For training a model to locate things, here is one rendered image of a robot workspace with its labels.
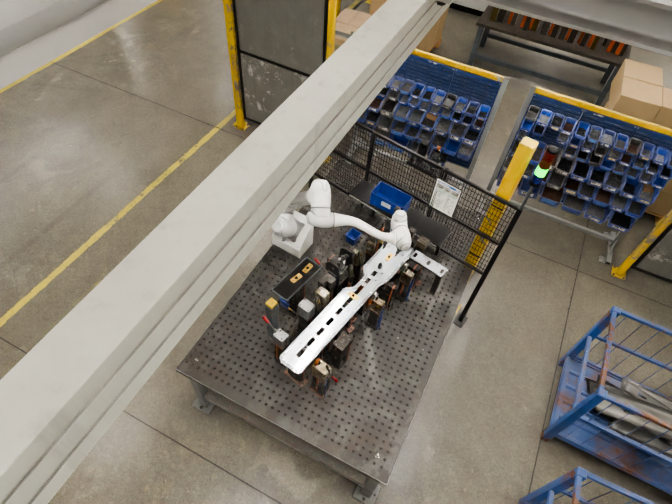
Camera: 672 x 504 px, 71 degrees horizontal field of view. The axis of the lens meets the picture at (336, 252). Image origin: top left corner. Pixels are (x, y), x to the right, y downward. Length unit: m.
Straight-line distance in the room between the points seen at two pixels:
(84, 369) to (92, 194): 5.34
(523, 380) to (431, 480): 1.24
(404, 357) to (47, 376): 3.16
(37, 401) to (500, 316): 4.55
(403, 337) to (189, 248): 3.13
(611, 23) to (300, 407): 2.79
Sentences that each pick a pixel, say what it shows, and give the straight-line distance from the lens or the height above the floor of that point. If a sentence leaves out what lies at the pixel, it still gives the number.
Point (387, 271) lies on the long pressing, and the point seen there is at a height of 1.00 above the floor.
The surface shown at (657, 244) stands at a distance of 5.52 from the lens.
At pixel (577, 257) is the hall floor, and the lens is 5.74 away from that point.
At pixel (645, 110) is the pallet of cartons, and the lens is 5.76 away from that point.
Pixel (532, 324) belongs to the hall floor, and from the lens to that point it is 4.98.
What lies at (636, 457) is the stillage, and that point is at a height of 0.16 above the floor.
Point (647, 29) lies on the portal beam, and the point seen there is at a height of 3.42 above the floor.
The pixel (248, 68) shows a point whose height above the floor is 0.87.
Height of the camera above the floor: 3.87
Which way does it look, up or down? 52 degrees down
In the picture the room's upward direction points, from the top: 6 degrees clockwise
